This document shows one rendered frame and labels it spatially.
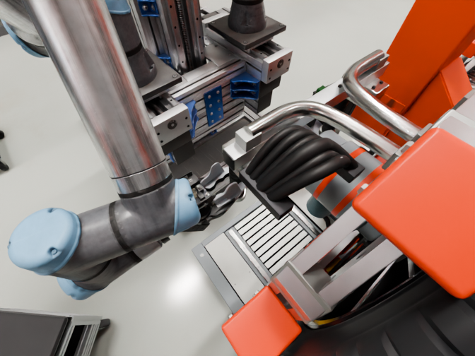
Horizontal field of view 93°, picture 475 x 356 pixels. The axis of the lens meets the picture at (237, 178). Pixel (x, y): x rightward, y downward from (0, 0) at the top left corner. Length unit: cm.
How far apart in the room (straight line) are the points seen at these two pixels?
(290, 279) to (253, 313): 10
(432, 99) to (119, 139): 89
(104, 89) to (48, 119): 206
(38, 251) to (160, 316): 102
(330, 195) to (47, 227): 44
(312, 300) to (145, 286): 113
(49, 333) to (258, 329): 86
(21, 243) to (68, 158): 162
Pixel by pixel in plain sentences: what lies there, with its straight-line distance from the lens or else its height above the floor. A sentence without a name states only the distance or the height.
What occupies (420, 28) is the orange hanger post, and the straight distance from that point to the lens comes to 91.
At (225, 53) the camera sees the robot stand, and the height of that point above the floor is 73.
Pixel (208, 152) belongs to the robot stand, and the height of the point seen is 21.
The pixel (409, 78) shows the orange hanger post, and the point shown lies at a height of 82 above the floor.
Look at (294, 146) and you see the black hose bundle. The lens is 30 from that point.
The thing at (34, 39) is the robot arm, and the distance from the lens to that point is 73.
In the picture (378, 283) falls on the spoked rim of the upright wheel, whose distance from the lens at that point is 45.
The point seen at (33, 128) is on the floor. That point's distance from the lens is 233.
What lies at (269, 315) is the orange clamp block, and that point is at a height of 88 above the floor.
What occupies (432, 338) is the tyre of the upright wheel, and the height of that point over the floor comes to 108.
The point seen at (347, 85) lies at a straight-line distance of 48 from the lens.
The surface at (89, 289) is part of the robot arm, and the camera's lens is 46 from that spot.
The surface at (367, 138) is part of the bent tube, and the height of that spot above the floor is 101.
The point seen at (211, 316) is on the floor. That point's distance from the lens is 127.
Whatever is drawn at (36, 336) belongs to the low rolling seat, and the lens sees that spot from 114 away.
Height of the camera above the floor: 126
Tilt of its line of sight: 58 degrees down
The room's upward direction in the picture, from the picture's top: straight up
